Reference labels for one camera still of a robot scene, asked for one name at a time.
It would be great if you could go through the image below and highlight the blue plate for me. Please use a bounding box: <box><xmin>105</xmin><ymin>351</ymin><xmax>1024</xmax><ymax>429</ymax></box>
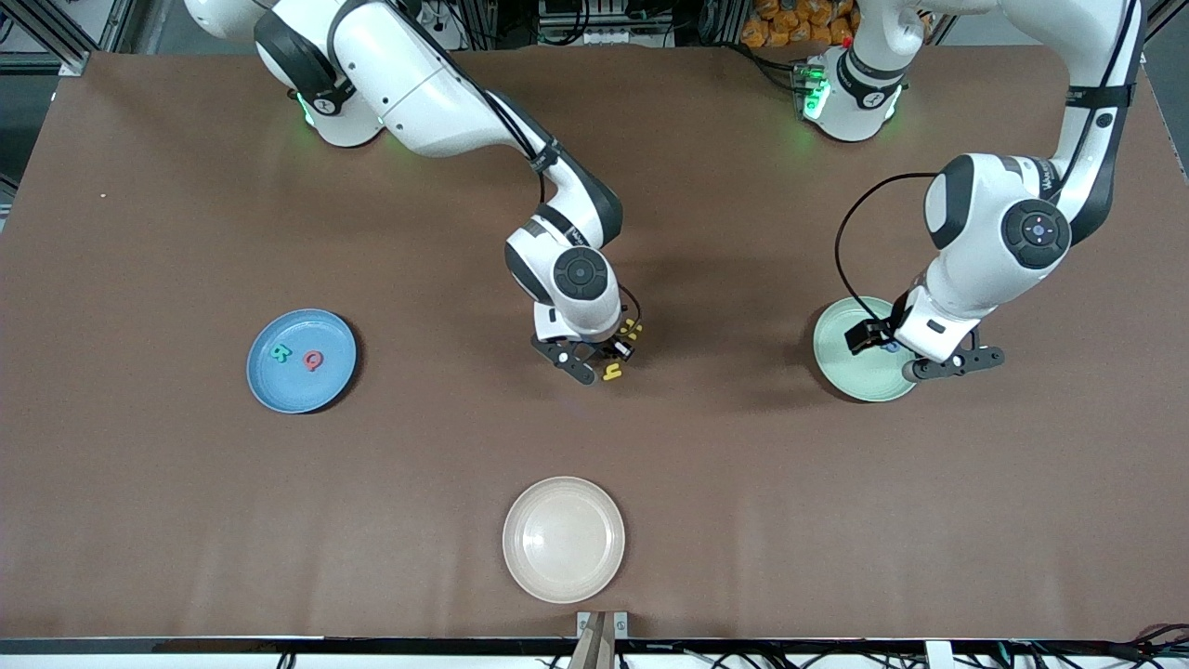
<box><xmin>246</xmin><ymin>308</ymin><xmax>359</xmax><ymax>414</ymax></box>

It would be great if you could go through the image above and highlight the beige plate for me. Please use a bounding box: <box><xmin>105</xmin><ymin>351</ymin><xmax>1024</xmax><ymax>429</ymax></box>
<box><xmin>503</xmin><ymin>476</ymin><xmax>626</xmax><ymax>605</ymax></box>

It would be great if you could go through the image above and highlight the green-lit left base box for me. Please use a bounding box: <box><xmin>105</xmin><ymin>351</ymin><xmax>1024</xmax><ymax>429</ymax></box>
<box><xmin>790</xmin><ymin>58</ymin><xmax>830</xmax><ymax>122</ymax></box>

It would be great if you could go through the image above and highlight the aluminium frame profile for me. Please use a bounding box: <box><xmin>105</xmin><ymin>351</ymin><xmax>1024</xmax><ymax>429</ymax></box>
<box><xmin>0</xmin><ymin>0</ymin><xmax>131</xmax><ymax>75</ymax></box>
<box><xmin>1115</xmin><ymin>0</ymin><xmax>1189</xmax><ymax>66</ymax></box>

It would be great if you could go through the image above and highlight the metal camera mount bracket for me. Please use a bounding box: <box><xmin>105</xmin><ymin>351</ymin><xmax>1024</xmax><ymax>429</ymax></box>
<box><xmin>568</xmin><ymin>610</ymin><xmax>629</xmax><ymax>669</ymax></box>

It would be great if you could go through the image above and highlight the green plate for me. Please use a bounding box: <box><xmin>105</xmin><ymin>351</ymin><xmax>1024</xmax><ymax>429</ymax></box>
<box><xmin>813</xmin><ymin>296</ymin><xmax>926</xmax><ymax>403</ymax></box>

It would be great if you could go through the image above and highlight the orange objects pile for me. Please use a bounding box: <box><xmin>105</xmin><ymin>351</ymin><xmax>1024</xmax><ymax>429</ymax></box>
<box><xmin>743</xmin><ymin>0</ymin><xmax>860</xmax><ymax>49</ymax></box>

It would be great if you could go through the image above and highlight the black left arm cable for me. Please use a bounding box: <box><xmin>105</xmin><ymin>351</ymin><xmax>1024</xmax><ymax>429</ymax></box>
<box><xmin>833</xmin><ymin>174</ymin><xmax>939</xmax><ymax>323</ymax></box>

